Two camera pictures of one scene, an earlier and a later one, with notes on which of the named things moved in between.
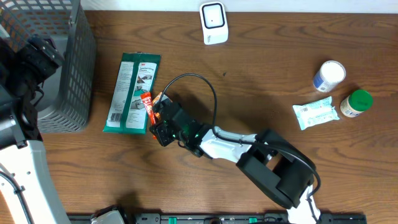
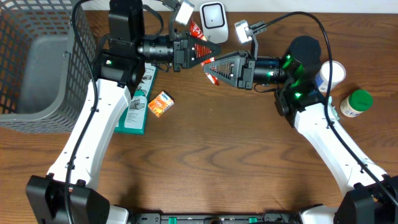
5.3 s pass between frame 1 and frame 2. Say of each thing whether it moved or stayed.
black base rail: stayed
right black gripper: moved
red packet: moved
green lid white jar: stayed
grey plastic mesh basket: stayed
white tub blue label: stayed
